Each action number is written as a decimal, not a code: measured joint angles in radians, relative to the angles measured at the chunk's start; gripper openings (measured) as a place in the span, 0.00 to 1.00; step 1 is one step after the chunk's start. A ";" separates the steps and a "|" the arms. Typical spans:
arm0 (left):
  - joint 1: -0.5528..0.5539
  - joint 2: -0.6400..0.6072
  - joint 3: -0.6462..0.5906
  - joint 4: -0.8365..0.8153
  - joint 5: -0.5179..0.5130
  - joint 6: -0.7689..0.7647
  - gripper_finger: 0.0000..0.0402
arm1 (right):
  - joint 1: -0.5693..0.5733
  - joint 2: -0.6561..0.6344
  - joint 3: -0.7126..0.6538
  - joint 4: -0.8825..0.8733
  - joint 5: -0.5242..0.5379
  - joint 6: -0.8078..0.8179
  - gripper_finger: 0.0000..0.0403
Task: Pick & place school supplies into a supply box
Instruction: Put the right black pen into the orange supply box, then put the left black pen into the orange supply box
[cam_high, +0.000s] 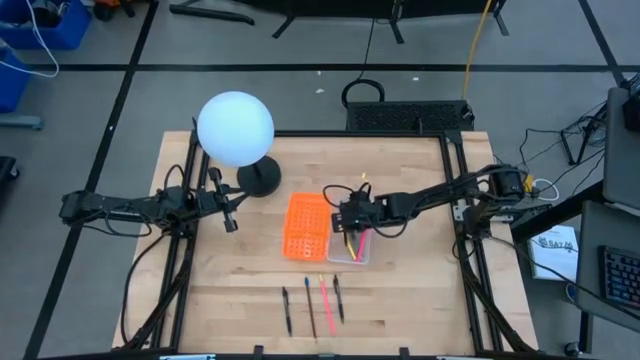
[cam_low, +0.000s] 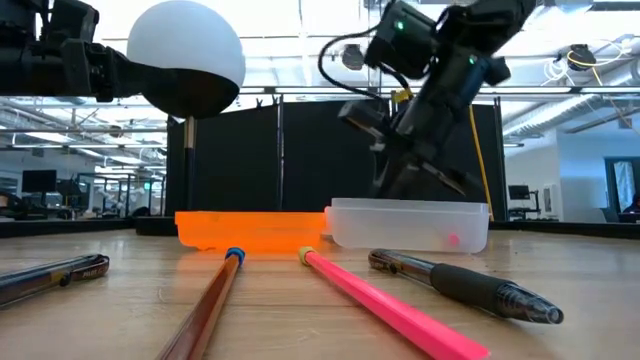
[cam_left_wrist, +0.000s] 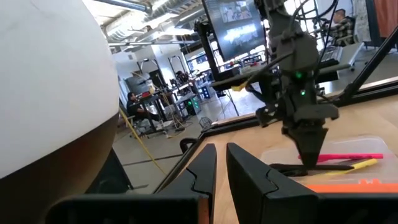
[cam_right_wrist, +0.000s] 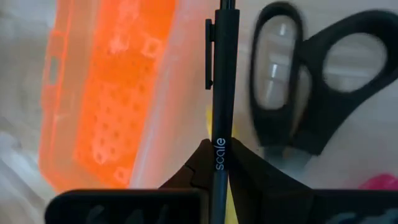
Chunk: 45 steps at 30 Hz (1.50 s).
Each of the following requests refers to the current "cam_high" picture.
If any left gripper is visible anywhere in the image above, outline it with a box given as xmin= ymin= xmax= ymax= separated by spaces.
xmin=197 ymin=167 xmax=250 ymax=234

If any pink highlighter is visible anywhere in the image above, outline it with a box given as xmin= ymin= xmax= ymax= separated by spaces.
xmin=356 ymin=228 xmax=370 ymax=262

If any clear plastic supply box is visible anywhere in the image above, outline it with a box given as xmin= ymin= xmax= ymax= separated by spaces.
xmin=326 ymin=199 xmax=374 ymax=265

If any orange perforated plastic lid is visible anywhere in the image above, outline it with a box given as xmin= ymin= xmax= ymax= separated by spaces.
xmin=281 ymin=192 xmax=333 ymax=263

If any black gel pen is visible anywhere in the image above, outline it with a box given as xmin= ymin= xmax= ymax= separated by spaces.
xmin=332 ymin=274 xmax=346 ymax=325
xmin=281 ymin=286 xmax=293 ymax=337

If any brown pencil blue eraser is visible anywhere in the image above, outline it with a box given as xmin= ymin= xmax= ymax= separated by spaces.
xmin=303 ymin=276 xmax=318 ymax=340

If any white globe lamp black base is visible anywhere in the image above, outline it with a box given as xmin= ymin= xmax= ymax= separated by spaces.
xmin=196 ymin=90 xmax=282 ymax=198

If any pink pencil yellow eraser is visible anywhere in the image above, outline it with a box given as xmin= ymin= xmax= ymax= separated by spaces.
xmin=318 ymin=274 xmax=337 ymax=337

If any black mesh computer case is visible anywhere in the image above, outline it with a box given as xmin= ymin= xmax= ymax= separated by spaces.
xmin=345 ymin=99 xmax=475 ymax=134

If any black partition foot bar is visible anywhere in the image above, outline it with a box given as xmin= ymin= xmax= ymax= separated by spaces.
xmin=168 ymin=3 xmax=256 ymax=26

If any white printed booklet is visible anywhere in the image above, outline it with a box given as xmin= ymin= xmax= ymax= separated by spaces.
xmin=528 ymin=224 xmax=580 ymax=282

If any black partition panel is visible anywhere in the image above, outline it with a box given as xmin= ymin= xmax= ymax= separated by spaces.
xmin=234 ymin=0 xmax=501 ymax=20

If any grey shelf base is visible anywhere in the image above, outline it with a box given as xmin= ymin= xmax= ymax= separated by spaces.
xmin=0 ymin=114 xmax=44 ymax=131

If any black floor object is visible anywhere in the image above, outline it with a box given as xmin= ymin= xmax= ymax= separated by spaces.
xmin=0 ymin=155 xmax=20 ymax=191

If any large blue storage bin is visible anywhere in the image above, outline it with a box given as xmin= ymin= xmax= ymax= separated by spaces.
xmin=0 ymin=0 xmax=94 ymax=51

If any grey desk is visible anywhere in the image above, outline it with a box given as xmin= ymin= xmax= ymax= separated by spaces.
xmin=602 ymin=87 xmax=640 ymax=216
xmin=574 ymin=199 xmax=640 ymax=334

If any black keyboard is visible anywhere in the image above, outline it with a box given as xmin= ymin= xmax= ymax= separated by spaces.
xmin=597 ymin=244 xmax=640 ymax=311

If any black metal rig frame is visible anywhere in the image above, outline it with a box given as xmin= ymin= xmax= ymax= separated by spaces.
xmin=119 ymin=128 xmax=540 ymax=355

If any black looped cable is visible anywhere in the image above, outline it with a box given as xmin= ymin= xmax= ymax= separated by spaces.
xmin=341 ymin=14 xmax=387 ymax=109

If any yellow cable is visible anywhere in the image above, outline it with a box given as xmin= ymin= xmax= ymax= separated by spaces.
xmin=460 ymin=0 xmax=494 ymax=100

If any white cable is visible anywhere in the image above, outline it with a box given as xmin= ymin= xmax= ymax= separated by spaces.
xmin=0 ymin=0 xmax=60 ymax=80

